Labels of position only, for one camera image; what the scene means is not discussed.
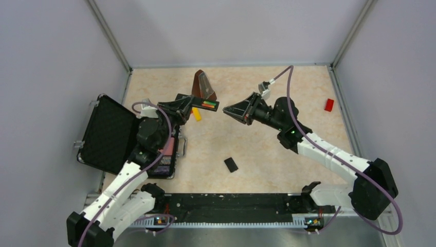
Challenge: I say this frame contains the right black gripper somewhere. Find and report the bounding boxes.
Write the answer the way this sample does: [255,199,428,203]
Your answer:
[224,92,285,131]

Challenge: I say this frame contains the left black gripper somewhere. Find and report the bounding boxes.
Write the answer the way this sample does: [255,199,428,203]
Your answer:
[155,95,195,150]

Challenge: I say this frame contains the black battery cover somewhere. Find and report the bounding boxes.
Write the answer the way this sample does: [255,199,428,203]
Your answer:
[224,157,239,173]

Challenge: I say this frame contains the black remote control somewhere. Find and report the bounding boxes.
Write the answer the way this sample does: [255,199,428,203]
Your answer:
[192,96,220,112]

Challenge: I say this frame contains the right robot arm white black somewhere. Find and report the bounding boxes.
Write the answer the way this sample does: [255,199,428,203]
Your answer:
[223,93,398,220]

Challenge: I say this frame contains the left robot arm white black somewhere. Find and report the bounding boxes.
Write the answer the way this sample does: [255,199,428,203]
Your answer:
[66,94,204,246]

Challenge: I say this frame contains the yellow block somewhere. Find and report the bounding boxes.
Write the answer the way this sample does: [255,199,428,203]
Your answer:
[191,108,202,121]

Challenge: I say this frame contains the brown wooden metronome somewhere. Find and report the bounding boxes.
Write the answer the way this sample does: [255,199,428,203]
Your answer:
[191,69,217,101]

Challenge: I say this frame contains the pink card deck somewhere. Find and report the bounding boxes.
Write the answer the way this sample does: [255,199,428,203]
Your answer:
[159,137,175,156]

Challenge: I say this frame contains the black poker chip case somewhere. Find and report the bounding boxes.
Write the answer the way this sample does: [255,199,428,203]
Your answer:
[77,95,182,179]

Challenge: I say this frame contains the red block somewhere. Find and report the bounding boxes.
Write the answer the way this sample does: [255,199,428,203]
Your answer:
[324,98,335,112]

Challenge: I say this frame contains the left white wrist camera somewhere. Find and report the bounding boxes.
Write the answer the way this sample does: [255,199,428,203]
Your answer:
[140,99,158,119]

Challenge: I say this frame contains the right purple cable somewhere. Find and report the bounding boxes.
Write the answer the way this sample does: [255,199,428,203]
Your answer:
[269,65,404,236]

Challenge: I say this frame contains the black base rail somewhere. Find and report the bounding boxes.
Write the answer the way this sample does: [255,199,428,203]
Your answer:
[133,192,336,225]

